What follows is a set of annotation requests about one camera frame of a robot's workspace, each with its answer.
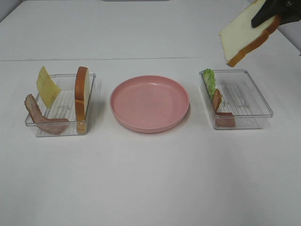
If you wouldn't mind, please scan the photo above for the brown bacon strip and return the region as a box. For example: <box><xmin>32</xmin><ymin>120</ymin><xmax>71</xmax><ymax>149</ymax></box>
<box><xmin>212</xmin><ymin>89</ymin><xmax>236</xmax><ymax>128</ymax></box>

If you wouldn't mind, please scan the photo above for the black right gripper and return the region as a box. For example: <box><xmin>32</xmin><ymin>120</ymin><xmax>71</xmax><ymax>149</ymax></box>
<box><xmin>251</xmin><ymin>0</ymin><xmax>301</xmax><ymax>28</ymax></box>

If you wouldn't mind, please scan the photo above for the clear left plastic container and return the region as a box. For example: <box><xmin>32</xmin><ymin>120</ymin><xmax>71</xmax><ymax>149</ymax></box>
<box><xmin>25</xmin><ymin>73</ymin><xmax>97</xmax><ymax>137</ymax></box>

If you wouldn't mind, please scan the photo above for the pink bacon strip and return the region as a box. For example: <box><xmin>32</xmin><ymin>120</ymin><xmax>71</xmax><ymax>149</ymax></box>
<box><xmin>24</xmin><ymin>94</ymin><xmax>69</xmax><ymax>135</ymax></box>

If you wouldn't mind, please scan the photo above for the white bread slice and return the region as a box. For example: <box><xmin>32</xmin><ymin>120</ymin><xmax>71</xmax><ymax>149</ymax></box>
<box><xmin>74</xmin><ymin>66</ymin><xmax>90</xmax><ymax>134</ymax></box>
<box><xmin>219</xmin><ymin>0</ymin><xmax>281</xmax><ymax>67</ymax></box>

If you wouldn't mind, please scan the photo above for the green lettuce leaf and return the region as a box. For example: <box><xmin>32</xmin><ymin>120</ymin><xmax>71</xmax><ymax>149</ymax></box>
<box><xmin>203</xmin><ymin>68</ymin><xmax>216</xmax><ymax>99</ymax></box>

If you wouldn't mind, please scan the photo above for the pink round plate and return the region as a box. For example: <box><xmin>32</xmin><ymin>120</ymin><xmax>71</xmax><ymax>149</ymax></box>
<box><xmin>110</xmin><ymin>75</ymin><xmax>190</xmax><ymax>133</ymax></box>

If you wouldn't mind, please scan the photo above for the clear right plastic container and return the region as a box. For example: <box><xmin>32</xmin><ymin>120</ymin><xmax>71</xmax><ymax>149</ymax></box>
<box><xmin>199</xmin><ymin>70</ymin><xmax>274</xmax><ymax>129</ymax></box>

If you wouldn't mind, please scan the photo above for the yellow cheese slice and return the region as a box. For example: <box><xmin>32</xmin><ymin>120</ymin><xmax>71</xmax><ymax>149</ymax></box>
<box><xmin>36</xmin><ymin>66</ymin><xmax>61</xmax><ymax>108</ymax></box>

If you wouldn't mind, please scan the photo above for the clear plastic container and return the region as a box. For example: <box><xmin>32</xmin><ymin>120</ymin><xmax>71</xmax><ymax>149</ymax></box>
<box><xmin>199</xmin><ymin>70</ymin><xmax>274</xmax><ymax>129</ymax></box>
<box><xmin>25</xmin><ymin>73</ymin><xmax>97</xmax><ymax>137</ymax></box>

